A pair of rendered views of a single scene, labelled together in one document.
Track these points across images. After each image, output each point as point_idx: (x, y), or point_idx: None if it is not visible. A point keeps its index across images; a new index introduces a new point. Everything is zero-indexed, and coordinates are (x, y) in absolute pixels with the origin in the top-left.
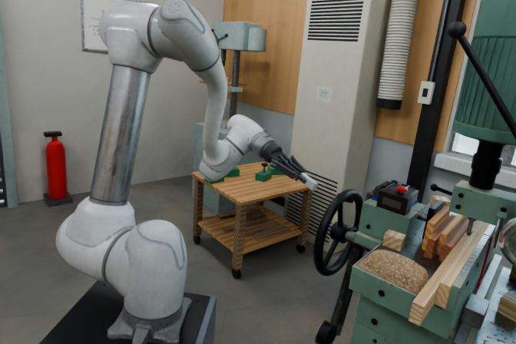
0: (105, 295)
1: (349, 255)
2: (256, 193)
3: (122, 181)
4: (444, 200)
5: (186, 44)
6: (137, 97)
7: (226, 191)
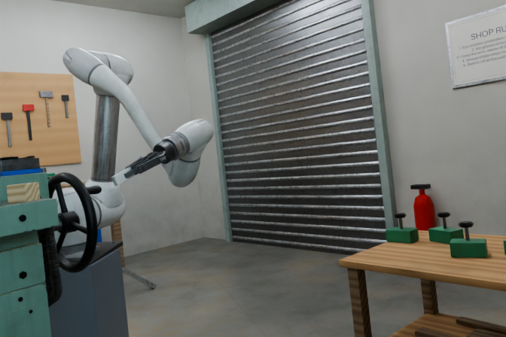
0: (101, 244)
1: (79, 261)
2: (388, 260)
3: (93, 165)
4: (13, 184)
5: (70, 72)
6: (96, 111)
7: (370, 250)
